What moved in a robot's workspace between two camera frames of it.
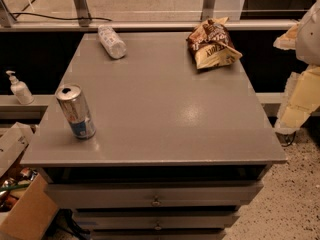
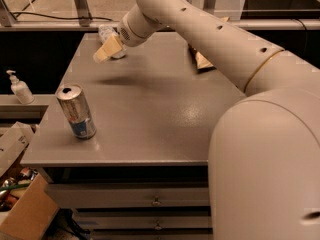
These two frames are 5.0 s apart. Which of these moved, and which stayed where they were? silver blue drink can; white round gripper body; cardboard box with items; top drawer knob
Moved: white round gripper body
Stayed: top drawer knob; silver blue drink can; cardboard box with items
